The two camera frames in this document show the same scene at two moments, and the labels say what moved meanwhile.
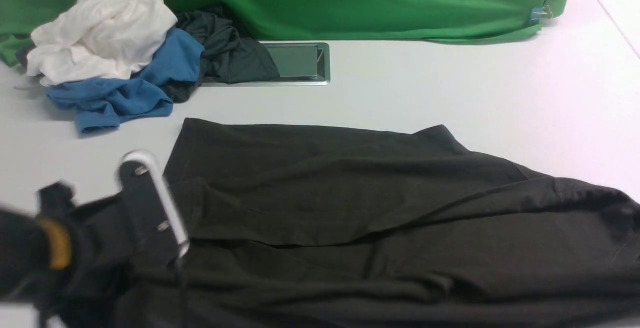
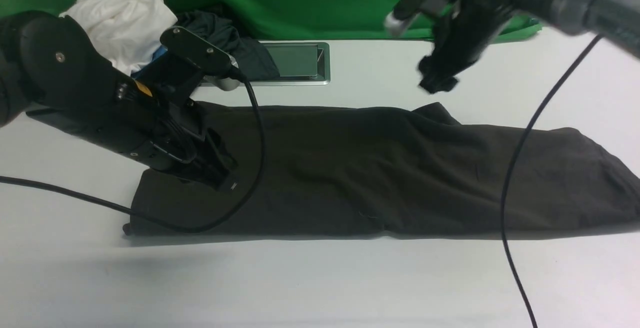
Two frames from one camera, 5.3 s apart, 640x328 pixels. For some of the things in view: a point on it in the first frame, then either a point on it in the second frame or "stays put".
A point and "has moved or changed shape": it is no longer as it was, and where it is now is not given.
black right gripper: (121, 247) -> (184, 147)
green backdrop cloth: (420, 4) stays put
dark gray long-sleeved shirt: (315, 225) has moved or changed shape
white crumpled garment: (110, 34) stays put
